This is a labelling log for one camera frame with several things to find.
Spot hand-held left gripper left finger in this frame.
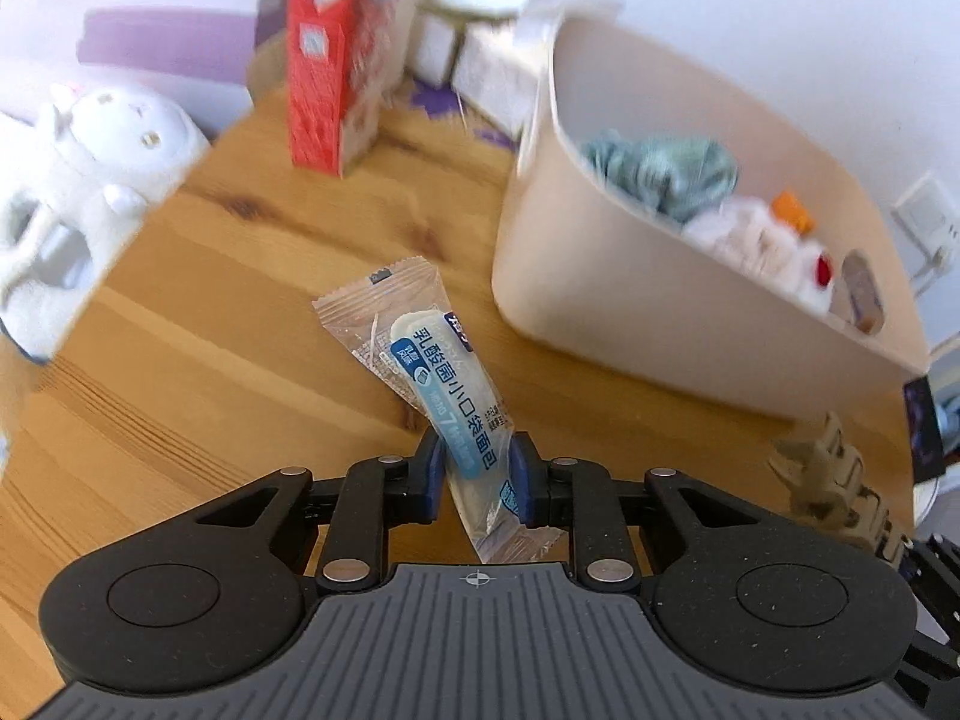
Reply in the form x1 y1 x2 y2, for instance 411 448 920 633
191 431 451 587

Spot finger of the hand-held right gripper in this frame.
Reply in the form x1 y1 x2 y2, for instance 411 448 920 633
898 532 960 713

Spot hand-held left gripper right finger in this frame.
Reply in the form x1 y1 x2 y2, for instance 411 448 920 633
507 431 751 584

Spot clear bread packet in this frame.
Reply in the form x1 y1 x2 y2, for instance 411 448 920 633
313 255 571 565

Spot taupe hair claw clip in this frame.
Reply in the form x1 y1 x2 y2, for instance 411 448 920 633
769 411 913 568

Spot beige plastic storage basket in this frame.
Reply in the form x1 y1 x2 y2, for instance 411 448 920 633
491 15 931 421

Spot white cat plush toy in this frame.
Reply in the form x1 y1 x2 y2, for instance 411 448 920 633
682 195 838 316

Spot green scrunchie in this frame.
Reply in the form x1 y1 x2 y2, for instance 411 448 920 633
581 131 740 223

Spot orange bottle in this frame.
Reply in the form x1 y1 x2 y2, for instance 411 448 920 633
771 191 815 235

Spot wooden desktop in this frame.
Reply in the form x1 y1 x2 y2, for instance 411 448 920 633
0 82 925 578

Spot black stool with purple print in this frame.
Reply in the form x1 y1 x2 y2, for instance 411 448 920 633
903 375 950 482

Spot red carton box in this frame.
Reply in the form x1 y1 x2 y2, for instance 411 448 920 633
285 0 410 179

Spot open cardboard boxes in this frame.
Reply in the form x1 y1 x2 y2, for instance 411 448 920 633
409 0 557 137

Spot white plush sheep toy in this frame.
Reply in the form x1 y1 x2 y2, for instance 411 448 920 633
0 82 212 362

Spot purple and white board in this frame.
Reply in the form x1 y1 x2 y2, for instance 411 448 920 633
0 0 287 137

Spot white plug and cable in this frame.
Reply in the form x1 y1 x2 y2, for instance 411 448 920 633
910 240 955 295

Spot white wall socket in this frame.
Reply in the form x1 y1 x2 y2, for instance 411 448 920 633
892 172 960 257

